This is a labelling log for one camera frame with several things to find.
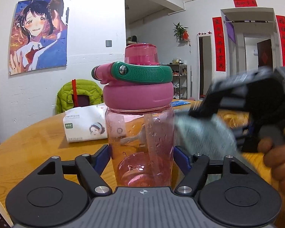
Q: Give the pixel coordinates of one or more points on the shoe rack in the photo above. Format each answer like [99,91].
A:
[180,80]

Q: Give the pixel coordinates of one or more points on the doorway pull-up bar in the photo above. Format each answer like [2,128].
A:
[249,21]

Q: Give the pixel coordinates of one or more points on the grey wall switch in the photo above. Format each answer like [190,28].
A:
[108,43]

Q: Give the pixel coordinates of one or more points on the red couplet banner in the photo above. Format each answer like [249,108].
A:
[284,40]
[219,42]

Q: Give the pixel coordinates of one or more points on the person's right hand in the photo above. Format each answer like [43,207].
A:
[282,161]

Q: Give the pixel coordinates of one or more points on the white tissue pack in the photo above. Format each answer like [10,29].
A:
[85,123]

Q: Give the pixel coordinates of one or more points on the brown door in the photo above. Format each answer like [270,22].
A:
[264,54]

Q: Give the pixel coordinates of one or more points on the green striped towel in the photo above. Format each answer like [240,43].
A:
[204,133]

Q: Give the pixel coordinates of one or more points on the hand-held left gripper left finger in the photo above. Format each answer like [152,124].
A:
[101,162]

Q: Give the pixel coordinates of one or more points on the pink water bottle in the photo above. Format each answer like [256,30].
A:
[137,92]

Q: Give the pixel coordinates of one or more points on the maroon chair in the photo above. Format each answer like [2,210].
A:
[79,99]

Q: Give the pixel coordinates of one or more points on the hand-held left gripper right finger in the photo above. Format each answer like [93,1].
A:
[181,160]

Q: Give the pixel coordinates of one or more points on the blue flat packet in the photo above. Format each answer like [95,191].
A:
[180,103]

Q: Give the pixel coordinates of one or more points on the wall poster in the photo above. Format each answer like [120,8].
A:
[38,35]

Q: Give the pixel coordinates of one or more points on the purple cloth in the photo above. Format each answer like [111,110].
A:
[230,29]

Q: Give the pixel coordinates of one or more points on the green puffer jacket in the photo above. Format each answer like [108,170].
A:
[90,87]

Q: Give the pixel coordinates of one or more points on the red horizontal banner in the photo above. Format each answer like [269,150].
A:
[245,2]

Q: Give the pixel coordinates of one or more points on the potted plant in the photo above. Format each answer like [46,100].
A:
[180,30]

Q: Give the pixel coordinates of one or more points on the plastic bag of rubber bands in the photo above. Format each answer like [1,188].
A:
[232,121]

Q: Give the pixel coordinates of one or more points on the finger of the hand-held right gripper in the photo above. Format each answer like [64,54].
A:
[206,104]

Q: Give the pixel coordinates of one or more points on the wall mirror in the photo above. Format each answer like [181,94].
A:
[205,66]

